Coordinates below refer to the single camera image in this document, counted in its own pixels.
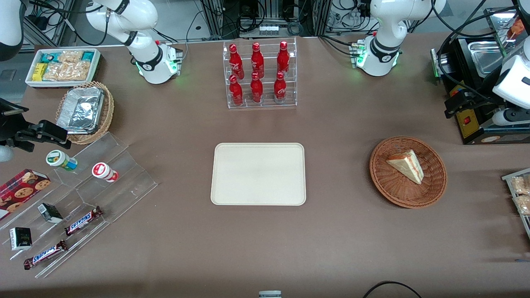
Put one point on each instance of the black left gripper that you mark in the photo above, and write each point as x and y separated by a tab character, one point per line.
485	98

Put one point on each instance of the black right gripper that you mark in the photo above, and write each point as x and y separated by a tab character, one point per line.
9	129

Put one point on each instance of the triangular sandwich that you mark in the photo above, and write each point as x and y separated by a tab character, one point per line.
408	166

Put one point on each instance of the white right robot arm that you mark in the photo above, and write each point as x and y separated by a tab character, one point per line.
145	62

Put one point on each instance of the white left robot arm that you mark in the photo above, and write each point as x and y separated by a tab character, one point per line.
383	45

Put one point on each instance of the light tan wicker basket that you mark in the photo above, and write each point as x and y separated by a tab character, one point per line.
107	114

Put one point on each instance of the grey tray of pastries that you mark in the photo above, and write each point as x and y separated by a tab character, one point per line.
507	177

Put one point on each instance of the brown round wicker basket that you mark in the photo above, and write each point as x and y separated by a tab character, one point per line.
389	186

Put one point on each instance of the cream plastic tray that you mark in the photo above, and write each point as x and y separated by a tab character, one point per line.
256	174

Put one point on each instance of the green lid yogurt cup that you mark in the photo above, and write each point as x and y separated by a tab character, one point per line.
58	159

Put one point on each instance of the black food warmer cabinet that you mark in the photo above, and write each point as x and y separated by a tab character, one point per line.
476	130

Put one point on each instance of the steel food pan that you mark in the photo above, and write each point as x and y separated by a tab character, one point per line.
484	58

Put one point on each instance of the aluminium foil container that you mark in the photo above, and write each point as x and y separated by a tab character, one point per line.
80	111

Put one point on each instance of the red tartan cookie box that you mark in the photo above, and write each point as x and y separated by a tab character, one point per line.
20	191

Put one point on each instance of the yellow snack pack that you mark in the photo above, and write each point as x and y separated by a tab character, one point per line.
39	72

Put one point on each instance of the clear bag of crackers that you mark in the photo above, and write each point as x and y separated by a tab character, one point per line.
68	71
70	56

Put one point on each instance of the red lid yogurt cup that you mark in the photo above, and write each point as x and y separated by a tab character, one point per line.
102	171

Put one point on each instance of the teal snack pack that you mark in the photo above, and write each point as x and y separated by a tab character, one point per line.
49	57
87	56

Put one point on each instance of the orange fried skewer food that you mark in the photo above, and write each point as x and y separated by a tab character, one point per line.
517	28

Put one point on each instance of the white rectangular snack bin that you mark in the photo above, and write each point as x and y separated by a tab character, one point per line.
96	66

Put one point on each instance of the Snickers chocolate bar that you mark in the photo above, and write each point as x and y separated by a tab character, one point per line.
83	220
45	254

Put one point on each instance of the clear acrylic stepped stand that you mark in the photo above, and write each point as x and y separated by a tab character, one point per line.
124	186

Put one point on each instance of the small black white carton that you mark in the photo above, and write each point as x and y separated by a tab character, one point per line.
20	239

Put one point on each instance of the wrapped pastry bag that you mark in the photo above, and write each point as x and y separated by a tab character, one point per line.
523	205
521	185

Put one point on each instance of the red cola bottle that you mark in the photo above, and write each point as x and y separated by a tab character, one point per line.
236	62
236	93
257	61
283	58
280	89
256	91

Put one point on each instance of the clear acrylic bottle rack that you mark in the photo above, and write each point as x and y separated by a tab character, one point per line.
267	105

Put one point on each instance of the white power strip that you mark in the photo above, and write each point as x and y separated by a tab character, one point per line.
269	30

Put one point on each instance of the small grey device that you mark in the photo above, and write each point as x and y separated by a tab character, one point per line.
270	294

